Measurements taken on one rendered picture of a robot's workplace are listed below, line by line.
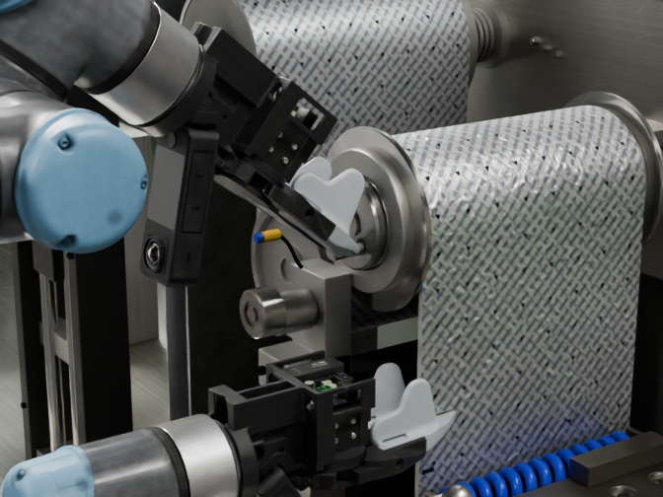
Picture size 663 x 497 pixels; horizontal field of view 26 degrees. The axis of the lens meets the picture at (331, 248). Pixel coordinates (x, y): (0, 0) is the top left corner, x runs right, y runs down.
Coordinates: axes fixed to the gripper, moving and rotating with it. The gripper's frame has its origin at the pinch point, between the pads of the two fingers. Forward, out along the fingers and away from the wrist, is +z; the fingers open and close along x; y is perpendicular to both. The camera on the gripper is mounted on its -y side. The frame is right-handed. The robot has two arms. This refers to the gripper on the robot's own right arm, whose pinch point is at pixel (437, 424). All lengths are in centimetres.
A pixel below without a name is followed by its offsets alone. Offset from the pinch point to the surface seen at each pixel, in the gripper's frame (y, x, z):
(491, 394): 1.3, -0.2, 5.4
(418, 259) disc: 14.4, -0.3, -2.4
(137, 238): -5, 74, 10
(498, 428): -1.9, -0.2, 6.3
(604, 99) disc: 22.8, 6.1, 22.5
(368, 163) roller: 20.9, 4.9, -3.4
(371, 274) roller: 12.0, 4.4, -3.4
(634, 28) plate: 27.8, 10.4, 30.1
